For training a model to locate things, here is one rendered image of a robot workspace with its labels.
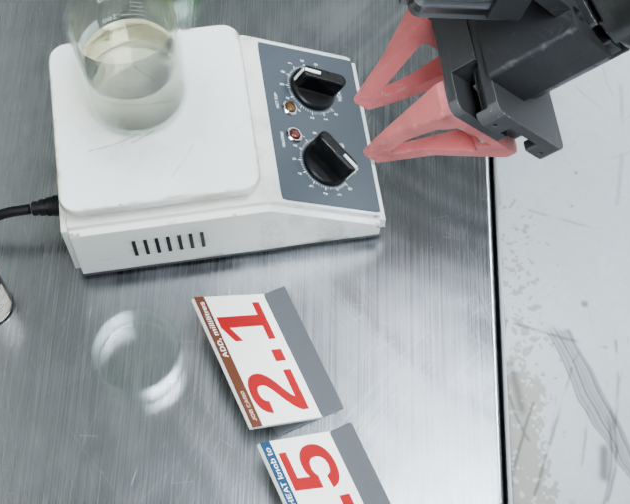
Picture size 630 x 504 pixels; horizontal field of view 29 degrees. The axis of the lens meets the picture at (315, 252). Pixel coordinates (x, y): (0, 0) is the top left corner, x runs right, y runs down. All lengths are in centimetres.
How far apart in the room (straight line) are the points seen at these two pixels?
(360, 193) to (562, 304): 15
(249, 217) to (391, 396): 14
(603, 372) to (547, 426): 5
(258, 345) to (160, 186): 12
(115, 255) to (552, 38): 32
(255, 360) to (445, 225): 16
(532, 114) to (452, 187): 20
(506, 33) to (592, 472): 29
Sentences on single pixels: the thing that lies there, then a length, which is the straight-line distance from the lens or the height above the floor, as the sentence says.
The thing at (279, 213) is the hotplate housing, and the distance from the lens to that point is 75.
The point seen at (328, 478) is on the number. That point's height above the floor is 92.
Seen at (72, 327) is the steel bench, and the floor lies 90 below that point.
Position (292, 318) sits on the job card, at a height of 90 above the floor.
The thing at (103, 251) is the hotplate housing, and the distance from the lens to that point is 78.
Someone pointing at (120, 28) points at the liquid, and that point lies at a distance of 75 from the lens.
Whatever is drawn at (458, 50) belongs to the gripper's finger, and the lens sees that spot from 64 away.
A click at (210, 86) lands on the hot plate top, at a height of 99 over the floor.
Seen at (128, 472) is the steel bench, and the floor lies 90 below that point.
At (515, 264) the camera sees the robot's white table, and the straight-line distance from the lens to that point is 82.
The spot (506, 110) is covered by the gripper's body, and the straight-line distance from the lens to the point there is 62.
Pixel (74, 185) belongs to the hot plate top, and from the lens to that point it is 75.
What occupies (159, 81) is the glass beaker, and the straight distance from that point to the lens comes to 71.
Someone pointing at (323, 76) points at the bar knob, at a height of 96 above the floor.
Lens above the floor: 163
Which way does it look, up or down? 65 degrees down
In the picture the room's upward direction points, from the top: straight up
